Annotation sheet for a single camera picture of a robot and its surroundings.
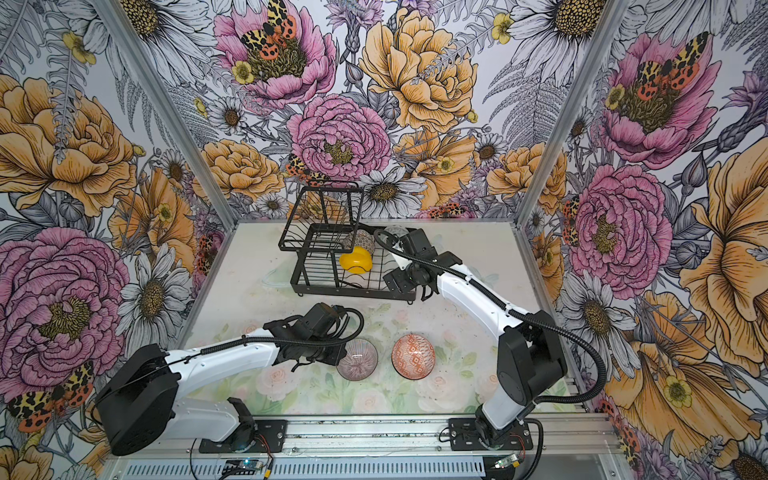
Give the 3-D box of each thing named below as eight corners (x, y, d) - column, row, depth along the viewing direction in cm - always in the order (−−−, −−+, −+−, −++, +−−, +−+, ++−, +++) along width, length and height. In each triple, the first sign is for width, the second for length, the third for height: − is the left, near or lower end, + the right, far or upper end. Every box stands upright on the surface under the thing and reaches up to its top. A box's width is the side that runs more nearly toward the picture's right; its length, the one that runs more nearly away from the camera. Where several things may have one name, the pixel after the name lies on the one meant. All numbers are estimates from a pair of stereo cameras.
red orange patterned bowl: (391, 383, 84) (391, 376, 79) (391, 343, 92) (391, 334, 87) (435, 384, 84) (437, 376, 79) (431, 343, 92) (433, 334, 87)
